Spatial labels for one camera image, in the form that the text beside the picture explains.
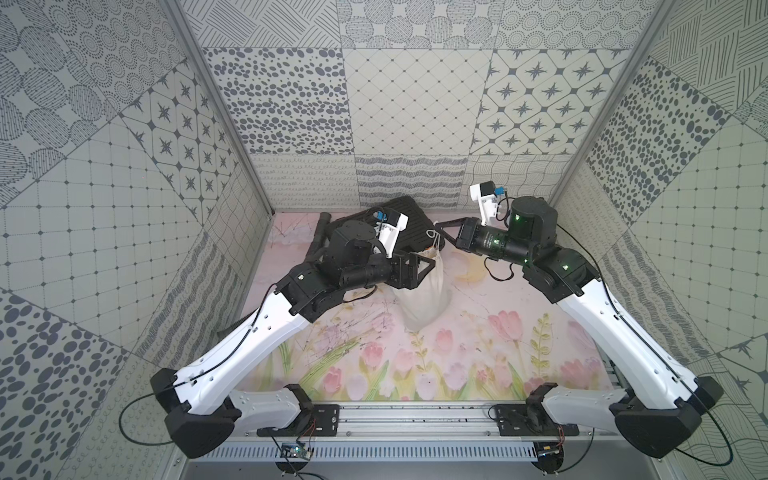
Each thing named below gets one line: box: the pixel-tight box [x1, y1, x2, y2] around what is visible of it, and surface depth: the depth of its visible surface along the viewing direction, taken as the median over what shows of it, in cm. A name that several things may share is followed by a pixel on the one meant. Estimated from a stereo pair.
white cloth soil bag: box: [392, 229, 451, 331], surface depth 77 cm
